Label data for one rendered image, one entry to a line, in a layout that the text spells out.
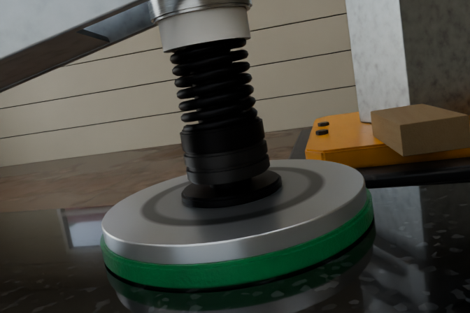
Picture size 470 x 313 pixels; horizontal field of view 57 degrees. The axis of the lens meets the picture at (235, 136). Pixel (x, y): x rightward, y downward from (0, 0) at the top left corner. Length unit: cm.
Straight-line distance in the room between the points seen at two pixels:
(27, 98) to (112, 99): 154
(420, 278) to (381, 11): 76
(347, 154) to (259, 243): 56
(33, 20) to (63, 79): 727
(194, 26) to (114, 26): 11
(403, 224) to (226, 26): 19
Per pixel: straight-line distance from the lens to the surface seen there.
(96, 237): 41
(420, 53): 94
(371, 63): 101
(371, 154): 81
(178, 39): 32
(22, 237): 48
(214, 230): 28
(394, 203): 37
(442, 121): 71
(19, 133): 822
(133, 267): 30
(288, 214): 29
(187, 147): 34
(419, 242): 30
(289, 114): 639
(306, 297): 25
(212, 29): 32
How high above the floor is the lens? 95
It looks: 8 degrees down
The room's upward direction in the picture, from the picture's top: 9 degrees counter-clockwise
